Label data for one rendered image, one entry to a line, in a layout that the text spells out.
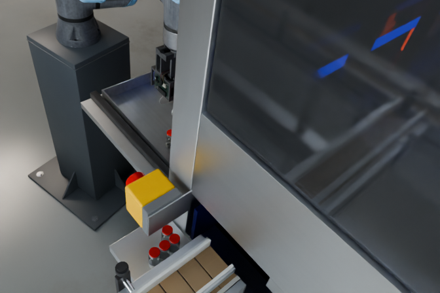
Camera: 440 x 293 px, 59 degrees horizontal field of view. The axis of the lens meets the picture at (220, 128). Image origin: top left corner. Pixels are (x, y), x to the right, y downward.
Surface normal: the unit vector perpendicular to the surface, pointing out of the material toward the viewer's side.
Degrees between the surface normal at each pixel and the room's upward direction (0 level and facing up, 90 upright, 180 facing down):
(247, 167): 90
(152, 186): 0
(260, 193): 90
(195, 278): 0
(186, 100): 90
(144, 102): 0
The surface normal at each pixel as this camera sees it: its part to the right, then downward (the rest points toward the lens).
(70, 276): 0.13, -0.71
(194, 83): -0.74, 0.40
